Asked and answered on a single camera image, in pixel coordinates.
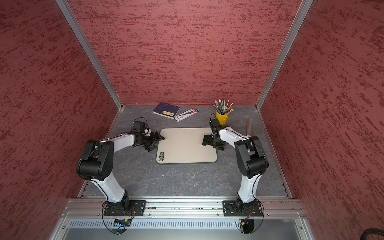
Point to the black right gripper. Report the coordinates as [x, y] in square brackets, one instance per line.
[219, 146]

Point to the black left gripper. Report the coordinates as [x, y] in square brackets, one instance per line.
[155, 141]

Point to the beige green-edged cutting board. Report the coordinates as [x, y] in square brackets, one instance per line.
[185, 146]

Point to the knife with cream handle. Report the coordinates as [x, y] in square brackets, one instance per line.
[249, 127]

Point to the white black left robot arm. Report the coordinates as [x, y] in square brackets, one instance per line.
[97, 161]

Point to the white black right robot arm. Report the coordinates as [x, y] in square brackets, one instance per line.
[251, 161]

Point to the yellow metal pencil bucket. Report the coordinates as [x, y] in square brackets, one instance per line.
[222, 118]

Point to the white red pencil box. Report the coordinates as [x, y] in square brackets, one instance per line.
[186, 114]

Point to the dark purple book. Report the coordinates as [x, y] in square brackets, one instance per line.
[166, 110]

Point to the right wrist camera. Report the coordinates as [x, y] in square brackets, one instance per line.
[215, 125]

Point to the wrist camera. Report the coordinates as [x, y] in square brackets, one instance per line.
[140, 128]
[215, 125]

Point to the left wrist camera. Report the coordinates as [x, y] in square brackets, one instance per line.
[140, 128]

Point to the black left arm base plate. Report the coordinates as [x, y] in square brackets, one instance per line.
[129, 208]

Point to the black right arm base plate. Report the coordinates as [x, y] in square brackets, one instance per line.
[239, 209]

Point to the aluminium front rail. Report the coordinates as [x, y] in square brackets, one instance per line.
[192, 213]

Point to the aluminium corner post left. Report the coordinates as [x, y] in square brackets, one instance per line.
[80, 35]

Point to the aluminium corner post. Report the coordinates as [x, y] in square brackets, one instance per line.
[80, 35]
[291, 35]

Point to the aluminium corner post right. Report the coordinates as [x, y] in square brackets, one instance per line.
[291, 35]

